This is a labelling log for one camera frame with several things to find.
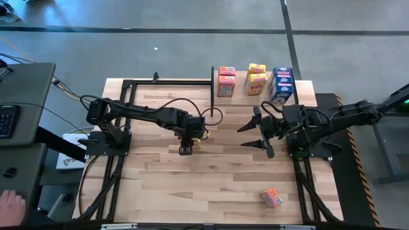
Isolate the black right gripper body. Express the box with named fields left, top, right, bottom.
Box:
left=252, top=104, right=301, bottom=159

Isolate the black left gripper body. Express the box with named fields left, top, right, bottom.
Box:
left=172, top=108, right=208, bottom=157

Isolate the black mat with hazard stripe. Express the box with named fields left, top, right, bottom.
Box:
left=314, top=92, right=381, bottom=227

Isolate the white printed cardboard box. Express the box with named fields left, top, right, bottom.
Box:
left=56, top=133, right=92, bottom=171

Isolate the black equipment stand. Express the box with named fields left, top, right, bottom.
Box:
left=372, top=83, right=409, bottom=186

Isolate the grey power strip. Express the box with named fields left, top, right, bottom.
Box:
left=47, top=193, right=73, bottom=220

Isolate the grey desk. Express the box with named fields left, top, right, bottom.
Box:
left=0, top=142, right=47, bottom=226
left=0, top=62, right=57, bottom=148

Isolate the black keyboard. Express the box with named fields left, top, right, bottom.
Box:
left=0, top=104, right=20, bottom=140

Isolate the black computer mouse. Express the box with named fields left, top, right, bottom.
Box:
left=3, top=166, right=19, bottom=179

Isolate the person's hand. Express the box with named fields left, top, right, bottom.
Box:
left=0, top=189, right=27, bottom=227

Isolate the wooden shelf with black frame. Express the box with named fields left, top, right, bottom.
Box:
left=210, top=66, right=301, bottom=118

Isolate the black aluminium rig frame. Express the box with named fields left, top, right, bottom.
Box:
left=72, top=72, right=344, bottom=230

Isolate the silver aluminium bracket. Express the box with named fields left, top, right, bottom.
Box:
left=100, top=222, right=138, bottom=230
left=279, top=224, right=316, bottom=230

